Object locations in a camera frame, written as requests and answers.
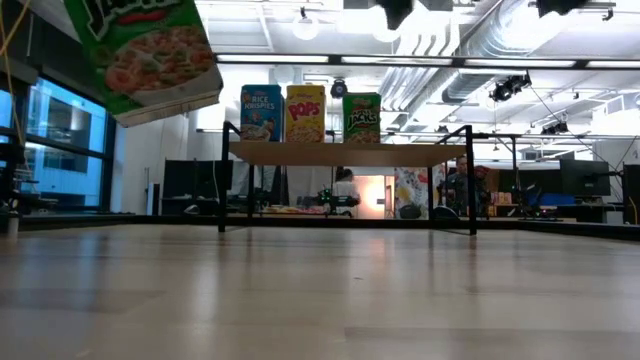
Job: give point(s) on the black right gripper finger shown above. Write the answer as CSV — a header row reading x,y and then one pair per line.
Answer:
x,y
397,12

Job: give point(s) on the yellow Corn Pops cereal box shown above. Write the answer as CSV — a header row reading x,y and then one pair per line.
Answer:
x,y
305,115

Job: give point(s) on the blue Rice Krispies cereal box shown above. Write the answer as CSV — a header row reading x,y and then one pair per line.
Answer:
x,y
261,112

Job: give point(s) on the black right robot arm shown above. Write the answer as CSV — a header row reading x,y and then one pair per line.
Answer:
x,y
560,6

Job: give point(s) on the long LED light bar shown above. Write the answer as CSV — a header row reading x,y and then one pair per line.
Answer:
x,y
395,60

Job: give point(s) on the round white ceiling lamp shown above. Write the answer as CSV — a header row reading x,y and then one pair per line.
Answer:
x,y
306,27

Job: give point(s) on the black ceiling spotlight cluster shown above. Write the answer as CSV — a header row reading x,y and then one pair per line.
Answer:
x,y
502,92

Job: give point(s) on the person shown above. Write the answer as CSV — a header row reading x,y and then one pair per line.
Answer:
x,y
345,190
459,175

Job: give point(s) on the small black robot green lights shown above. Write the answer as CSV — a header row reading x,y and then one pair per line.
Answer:
x,y
327,200

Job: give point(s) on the dark computer monitor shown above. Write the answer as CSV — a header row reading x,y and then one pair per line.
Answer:
x,y
631,195
585,177

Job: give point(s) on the black monitor back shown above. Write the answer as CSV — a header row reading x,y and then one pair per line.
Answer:
x,y
195,180

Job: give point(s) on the white tower case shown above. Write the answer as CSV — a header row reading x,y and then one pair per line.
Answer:
x,y
153,200

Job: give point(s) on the silver ventilation duct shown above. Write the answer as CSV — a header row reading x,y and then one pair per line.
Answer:
x,y
465,85

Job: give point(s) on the wooden shelf with black frame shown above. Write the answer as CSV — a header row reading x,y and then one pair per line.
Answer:
x,y
345,155

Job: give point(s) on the colourful wall poster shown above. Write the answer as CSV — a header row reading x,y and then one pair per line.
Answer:
x,y
412,187

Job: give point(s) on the small white post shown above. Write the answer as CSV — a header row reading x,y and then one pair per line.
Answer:
x,y
12,227

